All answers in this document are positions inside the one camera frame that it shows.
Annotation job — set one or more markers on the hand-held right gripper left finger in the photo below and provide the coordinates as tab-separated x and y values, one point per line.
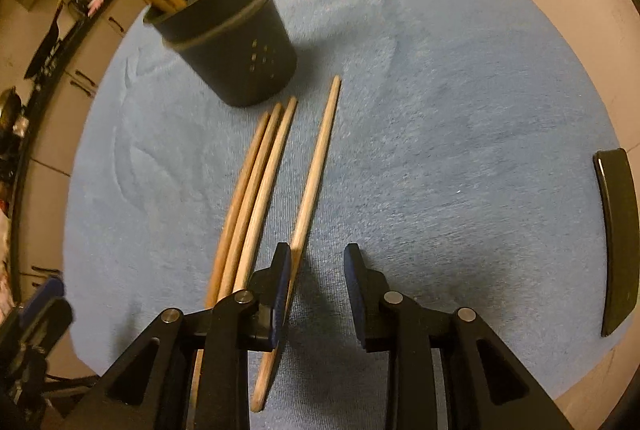
280	290

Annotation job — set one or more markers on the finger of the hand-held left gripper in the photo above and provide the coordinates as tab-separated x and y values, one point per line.
47	297

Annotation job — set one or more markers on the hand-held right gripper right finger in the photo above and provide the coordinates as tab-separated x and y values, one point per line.
354	295

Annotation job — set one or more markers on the black utensil holder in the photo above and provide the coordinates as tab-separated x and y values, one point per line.
240	60

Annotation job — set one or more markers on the beige kitchen cabinet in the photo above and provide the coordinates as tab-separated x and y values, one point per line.
65	135

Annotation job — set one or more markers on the blue tablecloth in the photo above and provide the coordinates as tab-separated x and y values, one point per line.
450	135

